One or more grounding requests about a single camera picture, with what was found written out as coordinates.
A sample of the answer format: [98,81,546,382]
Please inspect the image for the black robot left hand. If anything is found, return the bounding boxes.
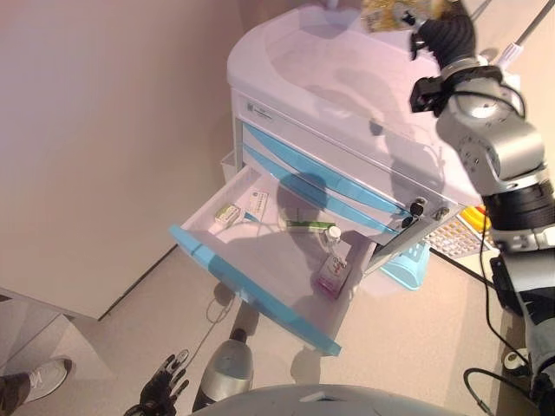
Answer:
[124,348,191,416]

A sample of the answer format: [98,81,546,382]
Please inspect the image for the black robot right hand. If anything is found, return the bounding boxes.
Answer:
[405,0,478,73]

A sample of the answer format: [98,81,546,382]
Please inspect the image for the yellow lid medicine bottle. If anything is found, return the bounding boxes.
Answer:
[360,0,434,35]

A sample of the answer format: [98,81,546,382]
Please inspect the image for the blue front cart drawer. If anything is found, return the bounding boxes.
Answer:
[167,166,378,357]

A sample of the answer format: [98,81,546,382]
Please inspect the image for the green white medicine box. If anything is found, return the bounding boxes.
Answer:
[213,203,243,225]

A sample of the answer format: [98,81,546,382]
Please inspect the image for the pink purple medicine box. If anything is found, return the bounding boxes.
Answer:
[315,253,350,296]

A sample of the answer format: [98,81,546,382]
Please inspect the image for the white blue medicine box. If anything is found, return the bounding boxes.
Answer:
[241,188,271,223]

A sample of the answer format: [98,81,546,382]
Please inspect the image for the flat green striped medicine box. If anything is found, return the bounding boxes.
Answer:
[284,218,338,234]

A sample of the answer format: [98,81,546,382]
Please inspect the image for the grey IV pole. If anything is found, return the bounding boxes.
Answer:
[496,0,555,68]

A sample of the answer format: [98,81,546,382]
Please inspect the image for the silver robot left leg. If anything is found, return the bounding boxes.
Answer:
[192,328,255,413]

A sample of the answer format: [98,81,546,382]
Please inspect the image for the person white shoe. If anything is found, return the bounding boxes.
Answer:
[19,357,74,402]

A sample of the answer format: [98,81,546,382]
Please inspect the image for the white medical cart blue drawers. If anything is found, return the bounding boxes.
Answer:
[225,0,521,278]

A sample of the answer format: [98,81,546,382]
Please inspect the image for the person brown trouser leg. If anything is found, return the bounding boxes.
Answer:
[0,372,31,416]

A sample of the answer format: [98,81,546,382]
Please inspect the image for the grey robot torso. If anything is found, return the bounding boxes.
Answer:
[193,383,443,416]

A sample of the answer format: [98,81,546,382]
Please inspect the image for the black key in lock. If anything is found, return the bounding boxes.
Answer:
[405,196,429,230]

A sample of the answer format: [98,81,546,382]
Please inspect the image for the yellow sharps container red lid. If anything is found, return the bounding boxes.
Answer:
[458,204,493,231]

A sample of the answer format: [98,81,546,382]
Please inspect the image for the white lattice side basket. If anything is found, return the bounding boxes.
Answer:
[427,215,498,257]

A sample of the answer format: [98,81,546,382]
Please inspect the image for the white side waste bin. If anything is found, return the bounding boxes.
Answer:
[219,149,238,183]

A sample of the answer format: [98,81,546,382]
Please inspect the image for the light blue plastic bin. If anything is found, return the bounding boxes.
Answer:
[380,240,431,292]

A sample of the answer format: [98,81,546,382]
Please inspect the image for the bed caster wheel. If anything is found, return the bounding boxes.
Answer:
[502,348,530,372]

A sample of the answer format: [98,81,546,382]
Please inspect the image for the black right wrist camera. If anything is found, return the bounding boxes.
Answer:
[408,74,450,117]

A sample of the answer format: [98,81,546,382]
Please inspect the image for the thin floor cable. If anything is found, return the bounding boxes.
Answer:
[188,296,238,363]

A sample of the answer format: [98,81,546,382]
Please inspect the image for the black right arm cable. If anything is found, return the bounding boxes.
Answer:
[462,224,539,416]

